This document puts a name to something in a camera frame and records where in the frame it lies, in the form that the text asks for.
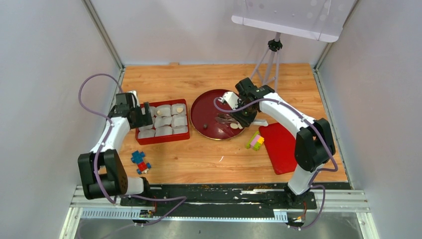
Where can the red box lid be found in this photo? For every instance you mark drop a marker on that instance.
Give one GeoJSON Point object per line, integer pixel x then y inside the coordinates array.
{"type": "Point", "coordinates": [280, 147]}

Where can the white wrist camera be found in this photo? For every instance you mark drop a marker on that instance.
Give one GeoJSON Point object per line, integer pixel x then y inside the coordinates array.
{"type": "Point", "coordinates": [231, 99]}
{"type": "Point", "coordinates": [135, 98]}

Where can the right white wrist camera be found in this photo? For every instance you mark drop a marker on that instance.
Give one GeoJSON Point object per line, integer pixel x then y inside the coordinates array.
{"type": "Point", "coordinates": [231, 99]}

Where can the dark red round tray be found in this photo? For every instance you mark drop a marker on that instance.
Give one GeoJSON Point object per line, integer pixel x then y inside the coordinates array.
{"type": "Point", "coordinates": [203, 112]}

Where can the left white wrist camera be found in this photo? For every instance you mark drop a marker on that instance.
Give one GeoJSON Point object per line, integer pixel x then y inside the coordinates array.
{"type": "Point", "coordinates": [135, 98]}

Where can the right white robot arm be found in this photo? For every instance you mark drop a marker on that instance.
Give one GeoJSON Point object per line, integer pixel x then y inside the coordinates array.
{"type": "Point", "coordinates": [314, 145]}

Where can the blue red toy car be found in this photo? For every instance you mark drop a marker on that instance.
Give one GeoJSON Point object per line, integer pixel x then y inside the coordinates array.
{"type": "Point", "coordinates": [138, 159]}

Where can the red chocolate box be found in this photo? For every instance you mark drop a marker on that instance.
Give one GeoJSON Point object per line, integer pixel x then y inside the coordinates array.
{"type": "Point", "coordinates": [162, 139]}

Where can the white board on tripod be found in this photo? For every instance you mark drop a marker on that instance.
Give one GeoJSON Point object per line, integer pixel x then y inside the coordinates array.
{"type": "Point", "coordinates": [320, 20]}

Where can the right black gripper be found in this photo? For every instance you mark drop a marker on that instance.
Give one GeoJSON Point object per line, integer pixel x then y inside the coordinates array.
{"type": "Point", "coordinates": [244, 121]}

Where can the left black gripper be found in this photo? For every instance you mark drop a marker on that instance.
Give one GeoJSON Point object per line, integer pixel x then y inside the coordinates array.
{"type": "Point", "coordinates": [145, 119]}

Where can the metal tongs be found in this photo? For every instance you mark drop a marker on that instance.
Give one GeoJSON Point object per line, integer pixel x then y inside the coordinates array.
{"type": "Point", "coordinates": [225, 118]}

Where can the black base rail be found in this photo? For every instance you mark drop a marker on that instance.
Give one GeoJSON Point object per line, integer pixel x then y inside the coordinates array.
{"type": "Point", "coordinates": [244, 200]}

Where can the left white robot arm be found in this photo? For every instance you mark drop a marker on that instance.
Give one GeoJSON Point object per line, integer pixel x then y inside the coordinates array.
{"type": "Point", "coordinates": [101, 170]}

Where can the grey tripod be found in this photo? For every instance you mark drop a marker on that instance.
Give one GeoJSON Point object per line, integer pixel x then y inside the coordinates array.
{"type": "Point", "coordinates": [272, 69]}

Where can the green pink toy blocks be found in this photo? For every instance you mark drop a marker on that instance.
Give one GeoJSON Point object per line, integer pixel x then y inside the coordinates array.
{"type": "Point", "coordinates": [255, 142]}

